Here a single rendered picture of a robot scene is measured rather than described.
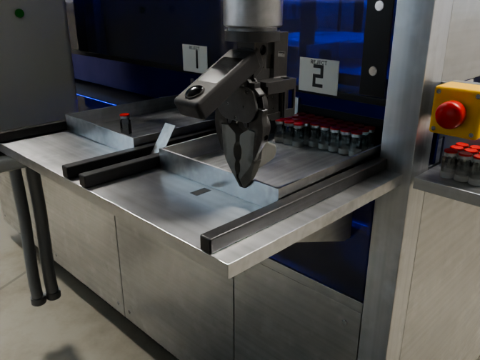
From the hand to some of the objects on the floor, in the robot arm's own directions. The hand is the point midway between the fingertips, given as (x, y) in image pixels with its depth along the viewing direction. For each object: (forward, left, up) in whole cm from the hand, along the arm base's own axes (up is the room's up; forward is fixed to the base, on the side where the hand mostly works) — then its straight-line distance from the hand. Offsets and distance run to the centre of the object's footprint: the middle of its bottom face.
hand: (239, 180), depth 67 cm
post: (+24, -20, -91) cm, 97 cm away
